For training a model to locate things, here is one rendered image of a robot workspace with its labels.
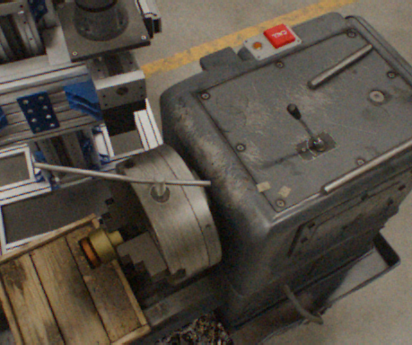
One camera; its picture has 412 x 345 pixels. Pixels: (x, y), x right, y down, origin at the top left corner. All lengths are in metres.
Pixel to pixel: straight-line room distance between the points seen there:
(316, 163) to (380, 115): 0.21
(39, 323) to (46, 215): 0.95
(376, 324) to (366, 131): 1.32
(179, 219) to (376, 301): 1.48
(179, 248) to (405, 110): 0.60
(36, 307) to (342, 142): 0.85
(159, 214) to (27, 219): 1.29
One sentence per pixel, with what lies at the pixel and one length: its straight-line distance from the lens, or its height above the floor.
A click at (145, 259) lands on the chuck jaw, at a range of 1.11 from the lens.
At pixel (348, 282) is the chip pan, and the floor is 0.54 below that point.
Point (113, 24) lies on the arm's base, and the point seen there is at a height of 1.20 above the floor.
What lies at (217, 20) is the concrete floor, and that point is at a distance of 3.20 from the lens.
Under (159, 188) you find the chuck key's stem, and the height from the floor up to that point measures 1.29.
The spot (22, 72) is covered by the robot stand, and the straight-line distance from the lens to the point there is 1.53.
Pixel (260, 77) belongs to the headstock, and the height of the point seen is 1.26.
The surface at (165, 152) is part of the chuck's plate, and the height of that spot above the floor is 1.22.
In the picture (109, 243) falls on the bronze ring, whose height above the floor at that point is 1.12.
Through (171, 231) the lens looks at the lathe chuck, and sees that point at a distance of 1.03.
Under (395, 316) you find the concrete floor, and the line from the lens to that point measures 2.38.
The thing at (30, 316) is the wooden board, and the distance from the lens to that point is 1.37.
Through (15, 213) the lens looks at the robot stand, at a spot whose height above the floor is 0.21.
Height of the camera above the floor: 2.15
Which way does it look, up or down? 59 degrees down
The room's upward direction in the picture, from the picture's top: 2 degrees clockwise
